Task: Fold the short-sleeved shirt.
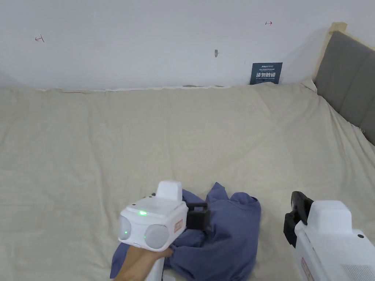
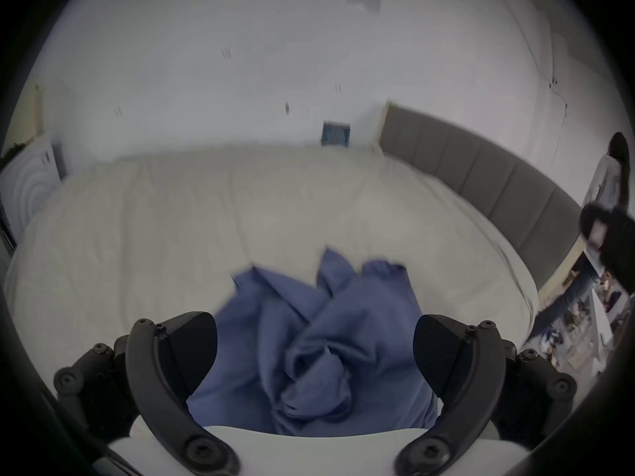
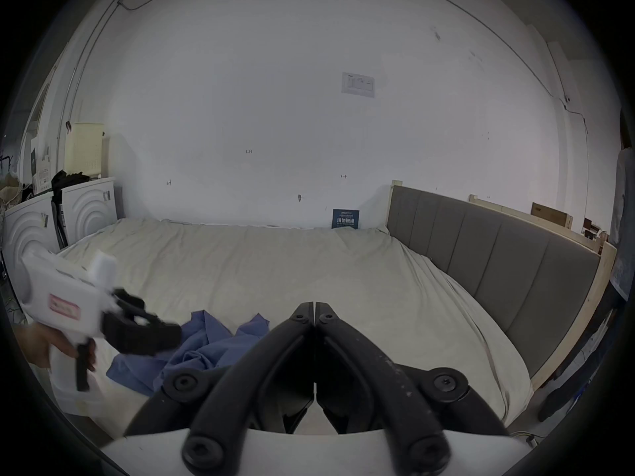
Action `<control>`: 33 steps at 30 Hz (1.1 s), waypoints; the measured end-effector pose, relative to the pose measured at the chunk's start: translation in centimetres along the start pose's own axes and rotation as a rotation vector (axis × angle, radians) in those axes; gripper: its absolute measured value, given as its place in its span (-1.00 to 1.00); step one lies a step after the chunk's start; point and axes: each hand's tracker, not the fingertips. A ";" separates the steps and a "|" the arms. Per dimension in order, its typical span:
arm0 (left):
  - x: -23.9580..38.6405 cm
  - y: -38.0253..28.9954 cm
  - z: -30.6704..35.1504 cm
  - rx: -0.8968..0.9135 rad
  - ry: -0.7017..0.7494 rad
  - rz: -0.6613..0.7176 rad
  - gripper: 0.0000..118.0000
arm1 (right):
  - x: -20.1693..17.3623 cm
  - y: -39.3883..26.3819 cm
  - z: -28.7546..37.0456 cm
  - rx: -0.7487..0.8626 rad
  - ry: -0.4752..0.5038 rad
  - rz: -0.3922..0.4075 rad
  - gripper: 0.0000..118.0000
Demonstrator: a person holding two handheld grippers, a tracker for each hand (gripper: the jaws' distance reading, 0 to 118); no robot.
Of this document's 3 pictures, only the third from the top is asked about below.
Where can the blue garment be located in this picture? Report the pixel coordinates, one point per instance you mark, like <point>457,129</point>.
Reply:
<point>208,350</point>

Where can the white washing machine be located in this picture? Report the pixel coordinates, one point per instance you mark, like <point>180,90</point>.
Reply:
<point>25,231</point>
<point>89,209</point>

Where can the brown carton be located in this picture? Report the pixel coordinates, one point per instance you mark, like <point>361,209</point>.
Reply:
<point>549,214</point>

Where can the white paper notice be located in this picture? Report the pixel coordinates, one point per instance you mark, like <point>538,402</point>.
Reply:
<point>358,84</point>

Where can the person's left hand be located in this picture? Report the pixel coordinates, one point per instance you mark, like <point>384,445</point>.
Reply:
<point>37,346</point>

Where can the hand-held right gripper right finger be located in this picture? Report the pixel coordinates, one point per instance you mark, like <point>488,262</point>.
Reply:
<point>357,365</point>

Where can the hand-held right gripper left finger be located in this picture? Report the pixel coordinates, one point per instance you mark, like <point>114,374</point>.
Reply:
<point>278,365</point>

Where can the black bag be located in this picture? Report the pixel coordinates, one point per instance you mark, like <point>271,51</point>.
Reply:
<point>67,180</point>

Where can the small blue sign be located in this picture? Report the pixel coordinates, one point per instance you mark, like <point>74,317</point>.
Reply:
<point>345,219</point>

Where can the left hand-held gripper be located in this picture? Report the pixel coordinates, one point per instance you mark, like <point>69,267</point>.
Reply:
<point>59,290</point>

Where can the bed with beige sheet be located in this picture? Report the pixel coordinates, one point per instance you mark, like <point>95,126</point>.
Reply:
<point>307,270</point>

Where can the grey padded headboard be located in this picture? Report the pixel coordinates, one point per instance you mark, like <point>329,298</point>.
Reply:
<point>496,275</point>

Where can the cream laundry basket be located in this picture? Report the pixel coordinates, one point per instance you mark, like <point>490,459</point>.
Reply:
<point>85,149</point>

